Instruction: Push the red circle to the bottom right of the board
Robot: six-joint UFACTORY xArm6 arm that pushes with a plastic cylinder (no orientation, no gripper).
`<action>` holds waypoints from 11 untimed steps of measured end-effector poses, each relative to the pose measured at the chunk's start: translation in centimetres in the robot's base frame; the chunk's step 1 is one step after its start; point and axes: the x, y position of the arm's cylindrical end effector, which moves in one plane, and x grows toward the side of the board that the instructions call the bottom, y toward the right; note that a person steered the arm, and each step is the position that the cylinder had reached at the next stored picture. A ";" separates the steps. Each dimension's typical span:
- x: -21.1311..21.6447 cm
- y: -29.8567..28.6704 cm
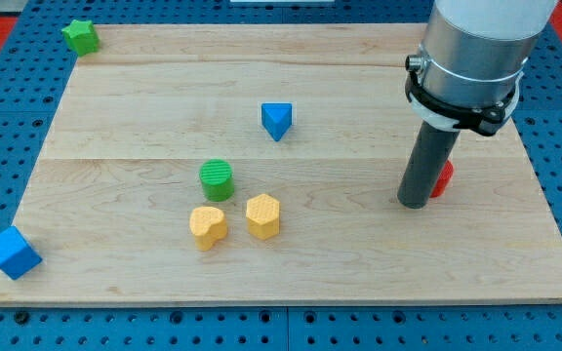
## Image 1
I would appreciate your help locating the yellow hexagon block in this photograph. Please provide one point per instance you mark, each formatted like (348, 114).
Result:
(263, 216)

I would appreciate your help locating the green star block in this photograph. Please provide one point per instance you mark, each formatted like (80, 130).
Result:
(81, 37)

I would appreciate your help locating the blue triangle block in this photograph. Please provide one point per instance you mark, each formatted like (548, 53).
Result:
(276, 118)

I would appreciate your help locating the red circle block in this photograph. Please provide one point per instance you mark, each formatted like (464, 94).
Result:
(443, 180)

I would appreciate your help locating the blue cube block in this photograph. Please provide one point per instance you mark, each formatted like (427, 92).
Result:
(17, 257)

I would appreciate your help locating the light wooden board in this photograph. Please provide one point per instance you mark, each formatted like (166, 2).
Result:
(109, 200)

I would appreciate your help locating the yellow heart block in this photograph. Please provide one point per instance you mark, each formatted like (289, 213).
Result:
(207, 225)

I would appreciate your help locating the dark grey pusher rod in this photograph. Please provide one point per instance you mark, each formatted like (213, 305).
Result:
(431, 150)

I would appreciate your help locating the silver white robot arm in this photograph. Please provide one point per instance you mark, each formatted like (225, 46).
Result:
(465, 74)

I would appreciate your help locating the green cylinder block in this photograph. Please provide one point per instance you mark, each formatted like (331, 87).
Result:
(216, 178)

